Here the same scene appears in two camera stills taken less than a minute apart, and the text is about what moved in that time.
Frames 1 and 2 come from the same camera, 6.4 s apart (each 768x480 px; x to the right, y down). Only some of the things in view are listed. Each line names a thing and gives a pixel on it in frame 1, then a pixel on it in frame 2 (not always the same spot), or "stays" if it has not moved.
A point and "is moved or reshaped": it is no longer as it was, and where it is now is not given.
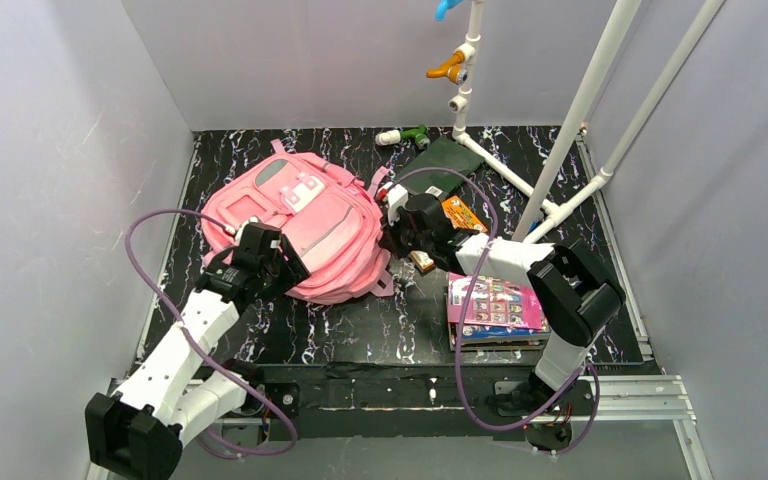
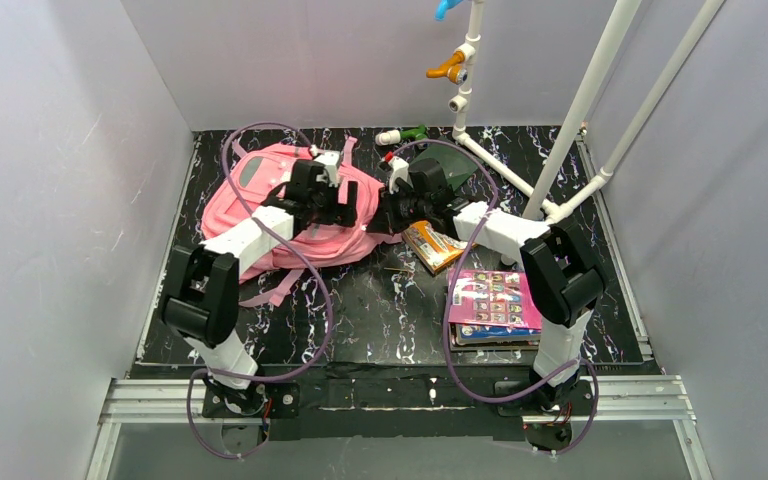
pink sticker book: (496, 301) stays
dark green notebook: (442, 153) stays
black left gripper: (284, 258) -> (334, 213)
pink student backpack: (334, 222) is moved or reshaped
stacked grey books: (488, 337) stays
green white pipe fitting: (393, 137) stays
